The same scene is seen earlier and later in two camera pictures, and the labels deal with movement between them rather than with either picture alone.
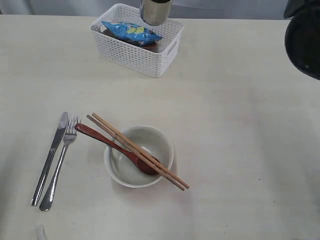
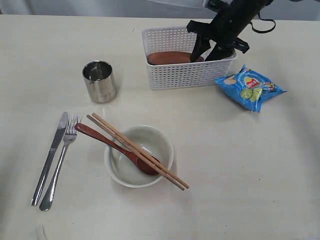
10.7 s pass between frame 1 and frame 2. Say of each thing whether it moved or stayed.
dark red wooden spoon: stayed
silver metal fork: stayed
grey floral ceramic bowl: stayed
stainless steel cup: moved
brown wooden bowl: moved
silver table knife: stayed
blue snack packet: moved
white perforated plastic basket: moved
